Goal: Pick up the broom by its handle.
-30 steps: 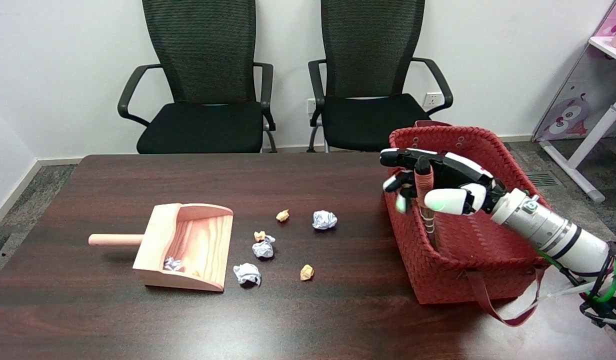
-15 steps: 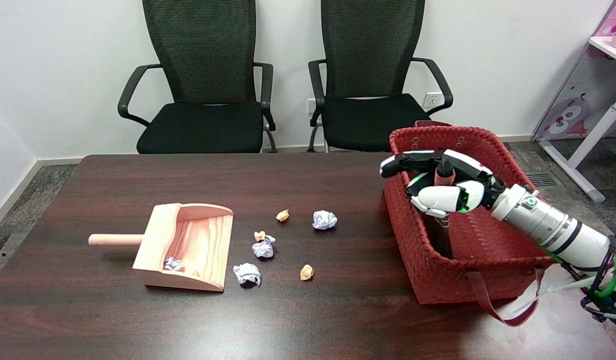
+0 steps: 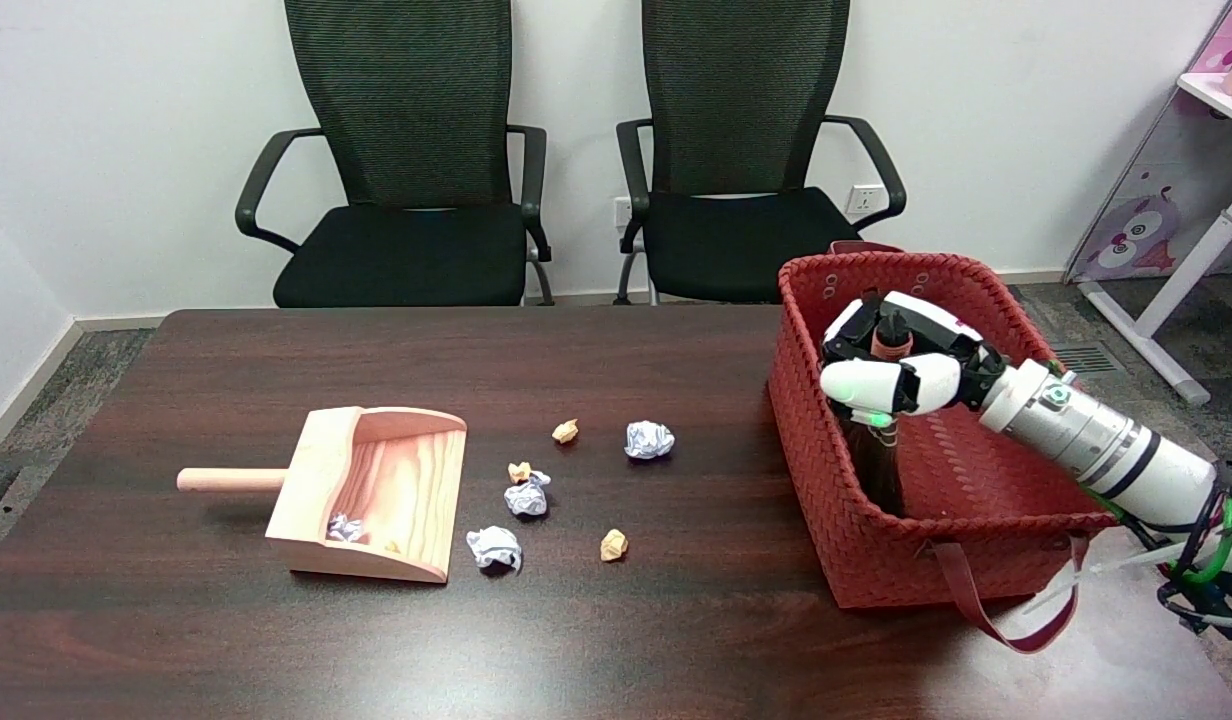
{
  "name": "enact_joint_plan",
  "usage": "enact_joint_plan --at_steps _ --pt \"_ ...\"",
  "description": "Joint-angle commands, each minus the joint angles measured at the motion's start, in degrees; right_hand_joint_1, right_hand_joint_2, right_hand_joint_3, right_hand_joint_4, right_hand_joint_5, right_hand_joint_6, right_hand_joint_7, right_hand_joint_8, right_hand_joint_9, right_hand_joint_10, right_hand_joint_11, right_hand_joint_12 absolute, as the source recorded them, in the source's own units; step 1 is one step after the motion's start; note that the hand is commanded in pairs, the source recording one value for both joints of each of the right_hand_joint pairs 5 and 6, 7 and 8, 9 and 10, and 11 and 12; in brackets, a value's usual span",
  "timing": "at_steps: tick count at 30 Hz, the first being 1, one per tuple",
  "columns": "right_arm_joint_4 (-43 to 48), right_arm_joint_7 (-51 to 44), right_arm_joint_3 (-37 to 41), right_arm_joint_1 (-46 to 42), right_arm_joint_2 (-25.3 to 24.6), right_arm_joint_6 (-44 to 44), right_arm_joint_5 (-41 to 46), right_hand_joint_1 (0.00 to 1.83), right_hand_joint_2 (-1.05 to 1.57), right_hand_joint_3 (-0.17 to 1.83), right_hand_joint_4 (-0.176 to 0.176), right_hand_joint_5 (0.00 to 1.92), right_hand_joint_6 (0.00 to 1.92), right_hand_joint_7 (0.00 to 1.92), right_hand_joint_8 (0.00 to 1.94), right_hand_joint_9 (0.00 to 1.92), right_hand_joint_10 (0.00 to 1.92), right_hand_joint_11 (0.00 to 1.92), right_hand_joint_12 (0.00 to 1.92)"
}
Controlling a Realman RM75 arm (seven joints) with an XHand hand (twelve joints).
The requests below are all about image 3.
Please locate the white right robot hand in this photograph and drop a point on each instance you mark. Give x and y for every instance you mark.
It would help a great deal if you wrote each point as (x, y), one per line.
(881, 385)

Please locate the brown straw hand broom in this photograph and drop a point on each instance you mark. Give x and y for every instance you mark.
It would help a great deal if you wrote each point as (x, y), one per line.
(881, 470)

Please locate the red woven basket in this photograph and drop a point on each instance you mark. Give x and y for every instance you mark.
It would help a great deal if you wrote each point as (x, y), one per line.
(876, 560)

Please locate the metal floor vent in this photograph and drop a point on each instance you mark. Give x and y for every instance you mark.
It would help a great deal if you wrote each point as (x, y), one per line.
(1084, 358)

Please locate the black mesh office chair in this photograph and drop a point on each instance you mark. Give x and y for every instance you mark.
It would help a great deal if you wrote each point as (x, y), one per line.
(406, 250)
(736, 230)

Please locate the tan crumpled paper scrap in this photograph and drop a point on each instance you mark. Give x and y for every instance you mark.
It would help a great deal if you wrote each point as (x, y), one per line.
(614, 545)
(565, 431)
(518, 471)

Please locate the white stand leg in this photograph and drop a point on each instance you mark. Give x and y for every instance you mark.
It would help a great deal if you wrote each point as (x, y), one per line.
(1191, 270)

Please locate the pink white shelf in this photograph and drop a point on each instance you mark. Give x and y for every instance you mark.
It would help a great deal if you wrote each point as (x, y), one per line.
(1226, 90)

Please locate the wooden dustpan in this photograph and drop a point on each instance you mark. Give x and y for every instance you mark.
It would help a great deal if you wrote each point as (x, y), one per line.
(396, 490)

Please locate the small white crumpled paper ball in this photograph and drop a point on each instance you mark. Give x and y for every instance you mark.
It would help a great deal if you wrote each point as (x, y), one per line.
(344, 528)

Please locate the white wall socket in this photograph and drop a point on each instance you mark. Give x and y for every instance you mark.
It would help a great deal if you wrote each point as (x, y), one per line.
(623, 212)
(864, 199)

